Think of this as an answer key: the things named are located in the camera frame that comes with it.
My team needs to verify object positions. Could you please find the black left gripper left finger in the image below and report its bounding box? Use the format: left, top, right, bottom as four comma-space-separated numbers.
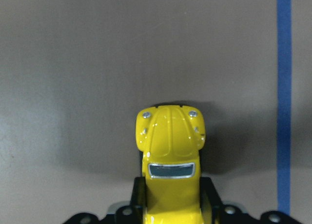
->
64, 177, 146, 224

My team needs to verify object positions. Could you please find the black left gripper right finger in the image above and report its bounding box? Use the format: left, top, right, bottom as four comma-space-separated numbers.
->
200, 177, 299, 224

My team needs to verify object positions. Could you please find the brown paper table cover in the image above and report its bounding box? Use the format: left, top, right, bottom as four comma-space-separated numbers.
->
0, 0, 312, 224

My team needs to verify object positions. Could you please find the yellow toy beetle car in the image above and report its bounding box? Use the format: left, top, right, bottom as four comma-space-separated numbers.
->
136, 105, 206, 224

